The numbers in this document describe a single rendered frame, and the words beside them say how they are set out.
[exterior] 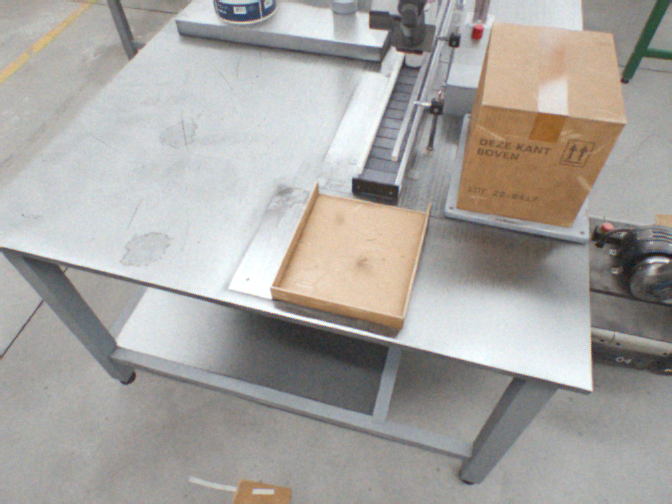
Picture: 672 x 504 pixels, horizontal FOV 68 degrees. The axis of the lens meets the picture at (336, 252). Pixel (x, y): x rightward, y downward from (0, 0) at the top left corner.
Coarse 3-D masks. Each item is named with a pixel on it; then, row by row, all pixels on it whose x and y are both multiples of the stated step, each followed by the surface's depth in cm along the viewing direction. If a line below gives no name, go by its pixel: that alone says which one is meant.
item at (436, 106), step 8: (440, 96) 112; (416, 104) 115; (424, 104) 114; (432, 104) 113; (440, 104) 113; (432, 112) 114; (440, 112) 114; (432, 120) 117; (432, 128) 119; (432, 136) 121; (432, 144) 123
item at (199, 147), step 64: (192, 0) 175; (512, 0) 171; (576, 0) 170; (128, 64) 151; (192, 64) 150; (256, 64) 149; (320, 64) 149; (384, 64) 148; (64, 128) 132; (128, 128) 132; (192, 128) 131; (256, 128) 131; (320, 128) 130; (448, 128) 129; (64, 192) 117; (128, 192) 117; (192, 192) 116; (256, 192) 116; (320, 192) 116; (64, 256) 105; (128, 256) 105; (192, 256) 105; (256, 256) 104; (448, 256) 103; (512, 256) 103; (576, 256) 103; (320, 320) 95; (448, 320) 94; (512, 320) 94; (576, 320) 94; (576, 384) 86
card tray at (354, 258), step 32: (320, 224) 109; (352, 224) 109; (384, 224) 109; (416, 224) 109; (288, 256) 102; (320, 256) 104; (352, 256) 103; (384, 256) 103; (416, 256) 103; (288, 288) 99; (320, 288) 99; (352, 288) 98; (384, 288) 98; (384, 320) 92
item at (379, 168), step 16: (448, 0) 162; (400, 80) 134; (400, 96) 130; (384, 112) 126; (400, 112) 126; (384, 128) 122; (400, 128) 122; (384, 144) 118; (368, 160) 115; (384, 160) 115; (400, 160) 115; (368, 176) 111; (384, 176) 111
